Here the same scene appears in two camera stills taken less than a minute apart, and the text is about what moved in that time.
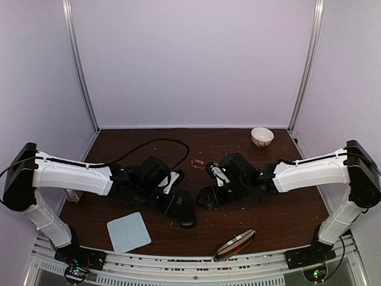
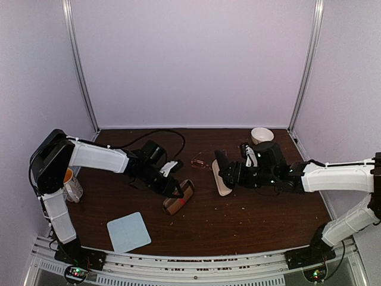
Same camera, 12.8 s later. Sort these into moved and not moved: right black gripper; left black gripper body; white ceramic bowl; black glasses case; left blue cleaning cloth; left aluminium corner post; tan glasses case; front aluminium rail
Moved: left black gripper body; tan glasses case; black glasses case; right black gripper
Not moved: front aluminium rail; left aluminium corner post; white ceramic bowl; left blue cleaning cloth
